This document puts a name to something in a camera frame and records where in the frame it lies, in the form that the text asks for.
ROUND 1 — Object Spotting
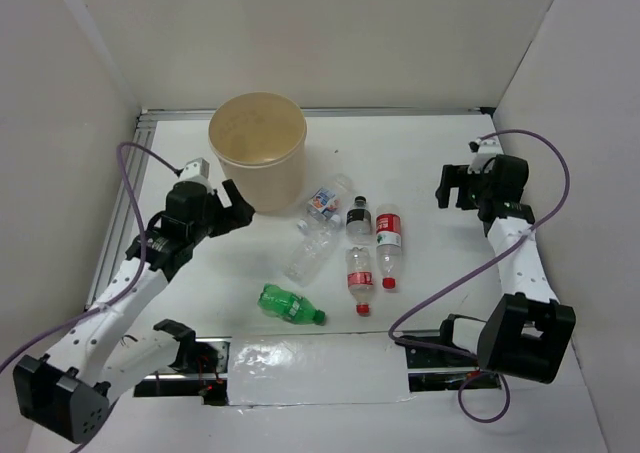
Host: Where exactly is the tall red label bottle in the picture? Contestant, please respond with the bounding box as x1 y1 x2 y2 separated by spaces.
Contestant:
376 203 403 291

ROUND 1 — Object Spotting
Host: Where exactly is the plain clear plastic bottle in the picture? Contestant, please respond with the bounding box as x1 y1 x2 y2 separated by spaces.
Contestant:
284 228 339 286

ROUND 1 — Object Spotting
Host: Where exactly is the blue orange label clear bottle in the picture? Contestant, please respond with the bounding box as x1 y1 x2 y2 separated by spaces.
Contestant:
296 174 353 234

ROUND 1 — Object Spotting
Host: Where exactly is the black label clear bottle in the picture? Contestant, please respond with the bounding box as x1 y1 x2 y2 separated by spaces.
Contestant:
346 195 372 244

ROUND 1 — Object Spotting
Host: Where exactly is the green plastic bottle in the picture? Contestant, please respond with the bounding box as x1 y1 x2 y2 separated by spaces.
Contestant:
257 284 326 326

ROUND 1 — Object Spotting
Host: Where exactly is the short red label bottle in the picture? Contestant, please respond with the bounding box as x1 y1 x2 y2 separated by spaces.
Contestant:
346 247 374 317

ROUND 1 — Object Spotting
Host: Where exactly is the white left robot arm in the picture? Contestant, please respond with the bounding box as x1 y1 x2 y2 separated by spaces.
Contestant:
12 180 255 444

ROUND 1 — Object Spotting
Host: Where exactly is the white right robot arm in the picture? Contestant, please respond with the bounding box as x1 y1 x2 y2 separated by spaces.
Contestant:
435 154 576 384

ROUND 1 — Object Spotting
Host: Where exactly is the beige round plastic bin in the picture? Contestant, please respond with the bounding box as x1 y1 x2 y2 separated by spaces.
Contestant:
208 92 307 213

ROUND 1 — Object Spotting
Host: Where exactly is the white tape sheet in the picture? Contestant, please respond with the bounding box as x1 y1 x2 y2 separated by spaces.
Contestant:
227 333 411 406

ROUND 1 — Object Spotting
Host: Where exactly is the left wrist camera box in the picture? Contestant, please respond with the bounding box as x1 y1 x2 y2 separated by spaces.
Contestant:
179 158 211 188

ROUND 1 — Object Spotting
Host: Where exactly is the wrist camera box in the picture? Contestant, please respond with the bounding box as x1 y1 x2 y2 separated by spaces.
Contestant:
468 138 503 173
179 158 211 188

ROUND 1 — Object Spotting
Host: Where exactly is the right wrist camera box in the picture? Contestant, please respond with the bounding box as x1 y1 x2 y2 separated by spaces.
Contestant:
468 138 503 173

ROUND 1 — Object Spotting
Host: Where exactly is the aluminium table frame rail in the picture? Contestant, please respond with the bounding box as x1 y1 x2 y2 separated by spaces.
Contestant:
86 106 496 304

